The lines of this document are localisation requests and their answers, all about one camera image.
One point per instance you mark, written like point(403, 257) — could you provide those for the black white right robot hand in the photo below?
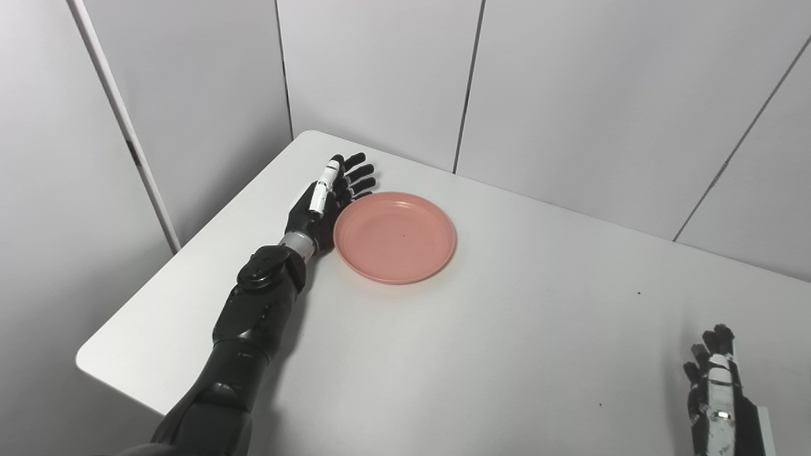
point(741, 418)

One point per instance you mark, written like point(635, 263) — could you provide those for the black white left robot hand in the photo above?
point(307, 218)

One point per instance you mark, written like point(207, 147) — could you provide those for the pink round plate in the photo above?
point(394, 237)

